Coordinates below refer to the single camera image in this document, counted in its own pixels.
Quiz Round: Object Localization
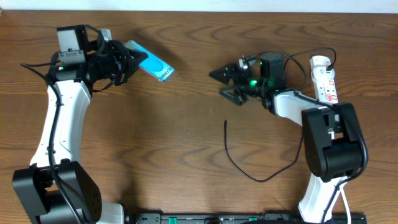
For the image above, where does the white power strip cord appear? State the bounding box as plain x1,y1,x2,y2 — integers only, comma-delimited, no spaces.
338,183,352,224

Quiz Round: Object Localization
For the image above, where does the white USB charger adapter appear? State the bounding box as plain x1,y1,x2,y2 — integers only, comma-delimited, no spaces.
311,66,335,83

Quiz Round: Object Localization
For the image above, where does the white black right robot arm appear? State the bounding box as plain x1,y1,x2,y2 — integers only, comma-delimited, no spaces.
210,49,369,223

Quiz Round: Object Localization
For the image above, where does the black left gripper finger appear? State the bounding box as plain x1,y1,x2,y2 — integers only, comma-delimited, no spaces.
126,49,148,67
119,65,139,85

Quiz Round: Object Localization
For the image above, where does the black USB charger cable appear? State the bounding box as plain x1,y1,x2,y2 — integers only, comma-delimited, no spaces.
223,47,337,183

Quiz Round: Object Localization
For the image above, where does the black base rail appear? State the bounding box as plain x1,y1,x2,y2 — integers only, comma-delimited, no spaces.
124,212,368,224

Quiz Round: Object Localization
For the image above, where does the white power strip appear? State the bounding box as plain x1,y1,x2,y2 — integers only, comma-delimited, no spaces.
310,55,338,104

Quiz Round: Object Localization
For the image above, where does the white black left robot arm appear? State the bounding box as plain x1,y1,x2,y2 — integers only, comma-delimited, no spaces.
12,25,147,223

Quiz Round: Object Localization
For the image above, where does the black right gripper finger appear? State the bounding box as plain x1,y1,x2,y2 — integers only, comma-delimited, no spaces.
219,87,244,106
209,63,238,85

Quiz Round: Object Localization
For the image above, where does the blue Galaxy smartphone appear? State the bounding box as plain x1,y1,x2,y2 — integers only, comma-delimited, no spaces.
124,40,175,82

